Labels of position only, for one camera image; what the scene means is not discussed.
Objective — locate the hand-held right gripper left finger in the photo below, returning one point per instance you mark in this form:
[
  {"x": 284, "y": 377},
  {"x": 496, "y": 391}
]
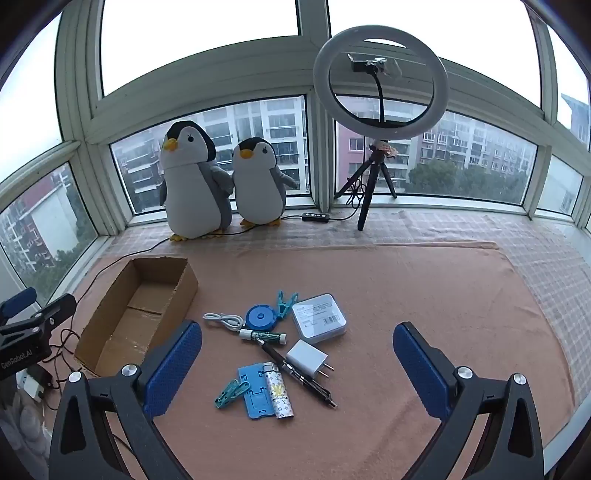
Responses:
[{"x": 178, "y": 364}]

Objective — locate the white charger plug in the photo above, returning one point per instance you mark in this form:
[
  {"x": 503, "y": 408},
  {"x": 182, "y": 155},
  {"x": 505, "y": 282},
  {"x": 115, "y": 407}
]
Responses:
[{"x": 304, "y": 357}]

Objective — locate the black tripod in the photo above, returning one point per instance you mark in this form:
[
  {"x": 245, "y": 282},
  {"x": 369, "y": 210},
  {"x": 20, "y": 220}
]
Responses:
[{"x": 375, "y": 159}]

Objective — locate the small patterned white pouch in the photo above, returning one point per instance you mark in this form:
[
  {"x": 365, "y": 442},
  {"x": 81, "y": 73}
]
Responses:
[{"x": 279, "y": 397}]

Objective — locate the large penguin plush toy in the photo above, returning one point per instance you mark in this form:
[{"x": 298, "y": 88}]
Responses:
[{"x": 194, "y": 184}]

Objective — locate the black pen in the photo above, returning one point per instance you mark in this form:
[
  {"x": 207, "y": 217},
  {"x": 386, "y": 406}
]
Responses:
[{"x": 295, "y": 371}]

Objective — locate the green tube with white cap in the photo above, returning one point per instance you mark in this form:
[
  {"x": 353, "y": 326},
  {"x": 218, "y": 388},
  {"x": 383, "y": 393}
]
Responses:
[{"x": 265, "y": 337}]

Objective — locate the small penguin plush toy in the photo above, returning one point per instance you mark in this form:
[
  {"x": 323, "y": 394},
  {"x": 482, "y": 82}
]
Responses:
[{"x": 258, "y": 184}]

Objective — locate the grey cloth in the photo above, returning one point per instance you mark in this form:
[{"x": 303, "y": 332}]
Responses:
[{"x": 23, "y": 424}]

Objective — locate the cardboard box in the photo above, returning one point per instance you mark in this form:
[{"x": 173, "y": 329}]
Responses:
[{"x": 138, "y": 295}]

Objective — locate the checkered cloth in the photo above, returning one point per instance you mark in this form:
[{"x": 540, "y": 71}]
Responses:
[{"x": 531, "y": 240}]

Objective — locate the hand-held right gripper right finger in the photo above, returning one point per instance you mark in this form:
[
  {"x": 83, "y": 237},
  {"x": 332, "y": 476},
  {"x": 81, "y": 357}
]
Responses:
[{"x": 418, "y": 369}]

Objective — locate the white window frame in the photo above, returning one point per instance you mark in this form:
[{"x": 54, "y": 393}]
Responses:
[{"x": 78, "y": 92}]

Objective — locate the black power adapter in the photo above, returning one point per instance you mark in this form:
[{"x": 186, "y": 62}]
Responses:
[{"x": 40, "y": 376}]

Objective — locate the white square clear-lidded box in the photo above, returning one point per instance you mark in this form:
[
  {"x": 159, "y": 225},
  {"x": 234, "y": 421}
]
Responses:
[{"x": 318, "y": 316}]

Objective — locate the blue plastic phone stand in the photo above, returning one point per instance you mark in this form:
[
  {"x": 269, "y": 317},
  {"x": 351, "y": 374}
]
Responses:
[{"x": 251, "y": 392}]

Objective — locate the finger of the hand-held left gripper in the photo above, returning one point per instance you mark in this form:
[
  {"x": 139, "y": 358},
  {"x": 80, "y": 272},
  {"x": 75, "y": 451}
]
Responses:
[
  {"x": 18, "y": 302},
  {"x": 53, "y": 314}
]

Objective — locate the blue round case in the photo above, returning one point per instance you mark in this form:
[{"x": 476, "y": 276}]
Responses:
[{"x": 260, "y": 317}]

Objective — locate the teal utility knife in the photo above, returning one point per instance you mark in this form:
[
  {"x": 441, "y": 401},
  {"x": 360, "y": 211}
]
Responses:
[{"x": 228, "y": 394}]

